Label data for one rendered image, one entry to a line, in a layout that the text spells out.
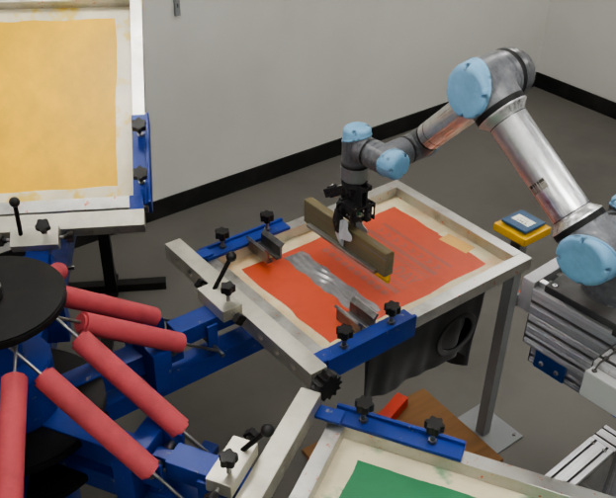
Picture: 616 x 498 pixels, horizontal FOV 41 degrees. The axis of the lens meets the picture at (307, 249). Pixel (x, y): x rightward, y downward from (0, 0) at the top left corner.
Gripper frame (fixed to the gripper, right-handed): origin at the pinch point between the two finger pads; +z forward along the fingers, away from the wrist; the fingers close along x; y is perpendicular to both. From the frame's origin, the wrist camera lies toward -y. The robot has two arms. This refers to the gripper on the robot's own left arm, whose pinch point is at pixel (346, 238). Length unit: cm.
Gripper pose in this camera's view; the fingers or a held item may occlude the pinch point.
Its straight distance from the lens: 231.3
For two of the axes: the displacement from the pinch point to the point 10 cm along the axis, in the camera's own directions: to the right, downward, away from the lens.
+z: -0.1, 8.3, 5.6
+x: 7.9, -3.3, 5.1
